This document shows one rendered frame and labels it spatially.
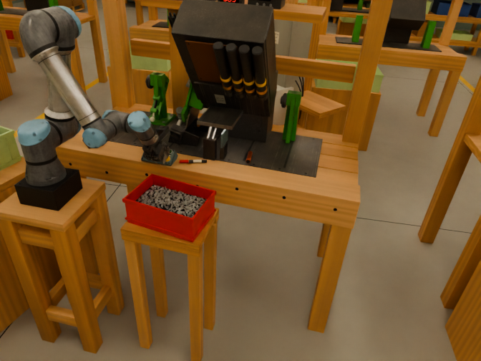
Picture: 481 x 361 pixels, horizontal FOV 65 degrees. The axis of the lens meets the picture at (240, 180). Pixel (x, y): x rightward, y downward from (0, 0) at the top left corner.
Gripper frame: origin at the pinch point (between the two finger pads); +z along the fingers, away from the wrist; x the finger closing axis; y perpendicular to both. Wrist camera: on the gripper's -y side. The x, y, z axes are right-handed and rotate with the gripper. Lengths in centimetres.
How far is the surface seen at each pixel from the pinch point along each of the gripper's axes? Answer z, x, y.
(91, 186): -2.8, -27.0, 22.0
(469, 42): 488, 322, -572
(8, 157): 5, -81, 14
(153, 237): -7.8, 10.2, 39.0
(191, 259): -1, 26, 43
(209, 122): -11.5, 19.5, -14.1
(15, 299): 47, -75, 77
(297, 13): -20, 47, -73
